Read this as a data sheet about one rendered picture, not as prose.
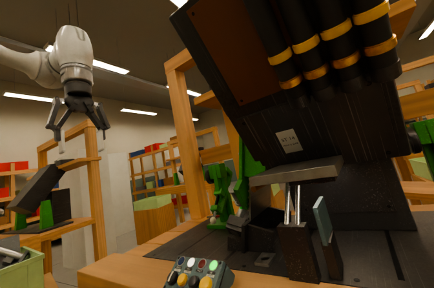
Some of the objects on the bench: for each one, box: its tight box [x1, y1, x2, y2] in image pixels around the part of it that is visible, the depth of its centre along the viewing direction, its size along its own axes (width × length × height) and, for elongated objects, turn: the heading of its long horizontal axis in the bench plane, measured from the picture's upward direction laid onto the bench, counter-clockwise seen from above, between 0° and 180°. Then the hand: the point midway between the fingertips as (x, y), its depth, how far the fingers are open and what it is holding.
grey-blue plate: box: [313, 196, 343, 280], centre depth 44 cm, size 10×2×14 cm, turn 98°
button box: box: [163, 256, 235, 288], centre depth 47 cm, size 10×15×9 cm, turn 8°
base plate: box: [142, 211, 434, 288], centre depth 61 cm, size 42×110×2 cm, turn 8°
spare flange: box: [254, 252, 276, 267], centre depth 52 cm, size 6×4×1 cm
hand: (82, 145), depth 62 cm, fingers open, 10 cm apart
